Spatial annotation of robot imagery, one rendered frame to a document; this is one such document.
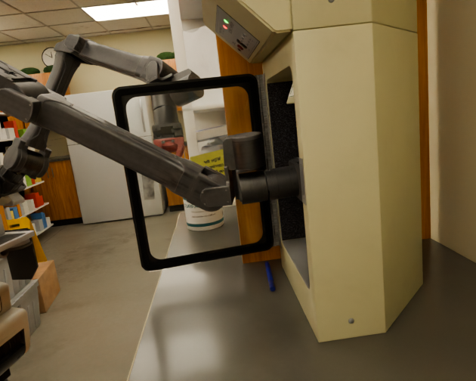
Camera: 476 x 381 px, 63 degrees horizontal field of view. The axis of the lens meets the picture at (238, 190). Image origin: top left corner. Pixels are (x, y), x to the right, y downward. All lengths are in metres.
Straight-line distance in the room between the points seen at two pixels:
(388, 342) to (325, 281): 0.14
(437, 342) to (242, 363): 0.30
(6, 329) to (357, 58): 1.16
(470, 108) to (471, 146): 0.08
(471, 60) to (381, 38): 0.38
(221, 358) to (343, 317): 0.20
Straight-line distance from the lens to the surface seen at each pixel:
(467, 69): 0.99
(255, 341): 0.69
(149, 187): 0.83
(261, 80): 0.87
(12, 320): 1.37
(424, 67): 1.05
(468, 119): 0.99
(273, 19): 0.57
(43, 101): 0.76
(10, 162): 1.33
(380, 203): 0.62
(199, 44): 1.99
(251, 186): 0.68
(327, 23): 0.58
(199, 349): 0.69
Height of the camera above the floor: 1.31
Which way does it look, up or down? 11 degrees down
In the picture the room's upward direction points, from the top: 7 degrees counter-clockwise
